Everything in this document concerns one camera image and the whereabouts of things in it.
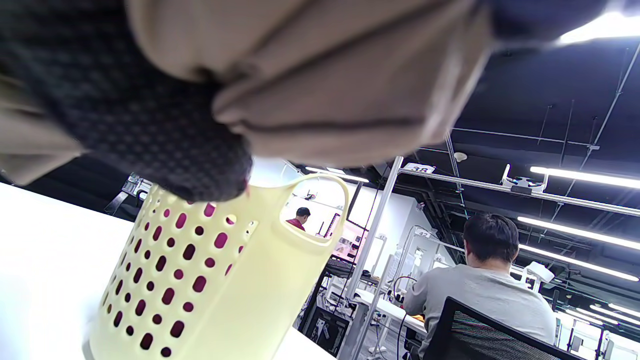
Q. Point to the white sign plate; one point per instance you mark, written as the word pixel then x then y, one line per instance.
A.
pixel 419 168

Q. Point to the person's right hand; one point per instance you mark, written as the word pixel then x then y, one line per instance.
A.
pixel 125 110

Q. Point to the ceiling light bars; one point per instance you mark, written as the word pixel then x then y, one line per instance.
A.
pixel 585 177

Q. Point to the black office chair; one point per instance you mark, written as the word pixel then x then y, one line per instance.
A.
pixel 475 335

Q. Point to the pink and white machine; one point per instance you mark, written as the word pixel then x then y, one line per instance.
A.
pixel 350 242

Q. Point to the black computer tower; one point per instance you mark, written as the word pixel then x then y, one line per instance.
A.
pixel 325 330

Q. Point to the yellow perforated plastic basket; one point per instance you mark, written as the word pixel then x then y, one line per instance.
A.
pixel 250 300

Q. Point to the tan shorts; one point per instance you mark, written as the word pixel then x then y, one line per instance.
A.
pixel 350 100

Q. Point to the white device on frame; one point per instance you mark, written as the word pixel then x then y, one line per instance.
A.
pixel 522 184

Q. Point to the grey metal frame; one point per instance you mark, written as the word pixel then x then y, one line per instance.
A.
pixel 375 225

